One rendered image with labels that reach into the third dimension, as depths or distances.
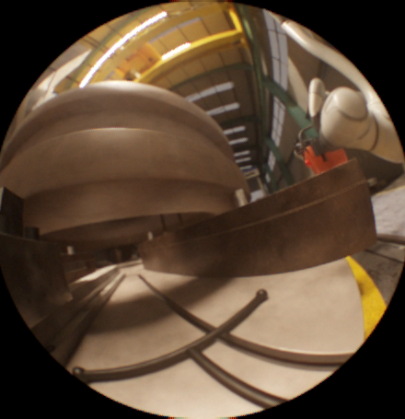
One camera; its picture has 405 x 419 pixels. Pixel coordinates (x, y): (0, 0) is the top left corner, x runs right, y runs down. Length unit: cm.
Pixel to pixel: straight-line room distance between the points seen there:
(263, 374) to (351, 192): 63
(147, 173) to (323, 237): 75
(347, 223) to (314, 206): 18
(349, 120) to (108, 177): 64
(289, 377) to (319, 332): 12
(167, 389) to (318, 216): 70
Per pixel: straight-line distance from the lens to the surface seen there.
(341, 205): 64
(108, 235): 499
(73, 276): 184
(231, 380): 29
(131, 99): 104
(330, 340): 37
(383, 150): 40
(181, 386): 35
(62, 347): 56
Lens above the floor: 61
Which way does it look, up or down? 10 degrees up
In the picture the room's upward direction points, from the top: 16 degrees counter-clockwise
